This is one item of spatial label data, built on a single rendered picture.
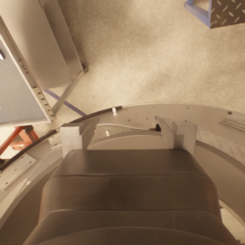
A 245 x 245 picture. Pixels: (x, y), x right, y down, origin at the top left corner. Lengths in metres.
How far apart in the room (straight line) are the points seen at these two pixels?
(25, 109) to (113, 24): 0.78
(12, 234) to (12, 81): 0.59
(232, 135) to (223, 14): 0.43
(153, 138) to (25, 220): 0.56
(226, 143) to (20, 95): 0.90
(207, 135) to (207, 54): 0.77
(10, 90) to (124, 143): 0.57
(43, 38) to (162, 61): 0.79
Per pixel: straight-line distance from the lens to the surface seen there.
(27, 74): 0.84
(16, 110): 1.02
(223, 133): 0.80
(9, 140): 1.65
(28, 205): 0.77
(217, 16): 0.74
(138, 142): 0.75
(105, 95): 1.54
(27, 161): 0.93
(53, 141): 0.94
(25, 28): 1.21
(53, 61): 1.20
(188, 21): 1.33
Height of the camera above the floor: 1.29
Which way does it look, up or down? 50 degrees down
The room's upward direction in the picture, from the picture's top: 169 degrees counter-clockwise
